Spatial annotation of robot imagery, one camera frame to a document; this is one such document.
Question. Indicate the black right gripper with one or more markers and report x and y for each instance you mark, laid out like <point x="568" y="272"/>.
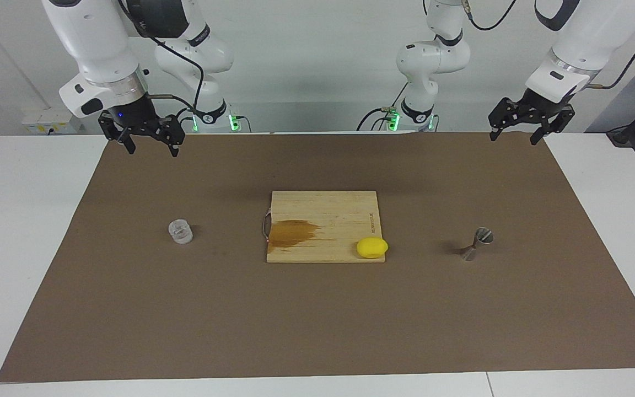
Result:
<point x="133" y="116"/>

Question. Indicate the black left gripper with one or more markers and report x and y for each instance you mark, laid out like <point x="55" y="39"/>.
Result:
<point x="541" y="106"/>

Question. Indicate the clear glass cup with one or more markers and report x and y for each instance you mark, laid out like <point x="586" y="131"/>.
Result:
<point x="180" y="232"/>

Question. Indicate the metal jigger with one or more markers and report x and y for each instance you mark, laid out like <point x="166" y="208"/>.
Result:
<point x="476" y="244"/>

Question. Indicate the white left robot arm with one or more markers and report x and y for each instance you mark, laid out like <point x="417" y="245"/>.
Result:
<point x="582" y="38"/>

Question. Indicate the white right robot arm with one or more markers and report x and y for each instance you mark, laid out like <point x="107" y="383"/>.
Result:
<point x="97" y="44"/>

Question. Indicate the yellow lemon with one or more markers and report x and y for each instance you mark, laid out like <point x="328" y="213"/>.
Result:
<point x="372" y="247"/>

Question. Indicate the wooden cutting board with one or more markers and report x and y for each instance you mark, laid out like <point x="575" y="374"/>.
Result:
<point x="339" y="215"/>

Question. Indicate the brown table mat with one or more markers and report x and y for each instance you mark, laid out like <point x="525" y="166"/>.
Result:
<point x="317" y="320"/>

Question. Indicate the white wall socket box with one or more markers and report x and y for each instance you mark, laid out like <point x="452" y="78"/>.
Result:
<point x="47" y="120"/>

